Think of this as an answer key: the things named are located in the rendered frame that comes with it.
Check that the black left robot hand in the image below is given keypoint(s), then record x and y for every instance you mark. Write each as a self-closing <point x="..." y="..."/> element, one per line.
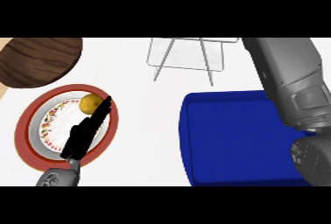
<point x="84" y="137"/>

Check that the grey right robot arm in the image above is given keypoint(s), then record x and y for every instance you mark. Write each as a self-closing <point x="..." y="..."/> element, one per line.
<point x="293" y="87"/>

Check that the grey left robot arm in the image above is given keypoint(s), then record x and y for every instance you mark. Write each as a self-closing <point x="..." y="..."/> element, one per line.
<point x="58" y="177"/>

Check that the yellow pear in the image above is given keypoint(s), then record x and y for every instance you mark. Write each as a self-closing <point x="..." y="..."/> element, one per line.
<point x="90" y="104"/>

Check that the blue tray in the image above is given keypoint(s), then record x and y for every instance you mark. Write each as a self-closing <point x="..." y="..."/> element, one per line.
<point x="237" y="140"/>

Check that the red-rimmed patterned plate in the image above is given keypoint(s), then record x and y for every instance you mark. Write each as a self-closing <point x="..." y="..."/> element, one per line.
<point x="53" y="128"/>

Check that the round dark wooden board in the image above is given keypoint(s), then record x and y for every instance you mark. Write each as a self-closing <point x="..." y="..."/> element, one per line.
<point x="36" y="61"/>

